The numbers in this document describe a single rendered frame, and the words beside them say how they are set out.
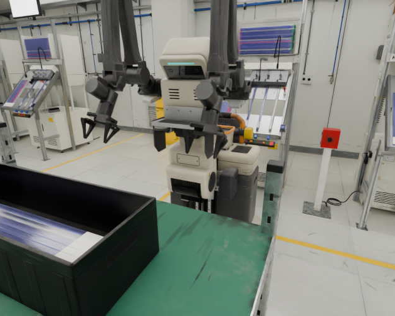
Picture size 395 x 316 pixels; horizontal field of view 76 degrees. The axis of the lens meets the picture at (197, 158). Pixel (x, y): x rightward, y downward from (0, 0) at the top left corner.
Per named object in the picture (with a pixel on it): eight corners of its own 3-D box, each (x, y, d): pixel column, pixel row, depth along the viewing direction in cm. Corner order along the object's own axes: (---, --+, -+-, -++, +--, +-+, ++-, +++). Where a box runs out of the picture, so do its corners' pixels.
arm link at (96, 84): (127, 78, 100) (110, 78, 104) (108, 62, 90) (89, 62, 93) (119, 106, 99) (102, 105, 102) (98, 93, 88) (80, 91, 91)
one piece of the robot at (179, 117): (167, 145, 131) (165, 103, 124) (217, 152, 121) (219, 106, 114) (150, 155, 117) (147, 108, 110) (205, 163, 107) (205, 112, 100)
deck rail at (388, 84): (387, 151, 189) (390, 147, 184) (384, 150, 190) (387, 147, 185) (388, 79, 216) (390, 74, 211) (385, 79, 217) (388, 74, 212)
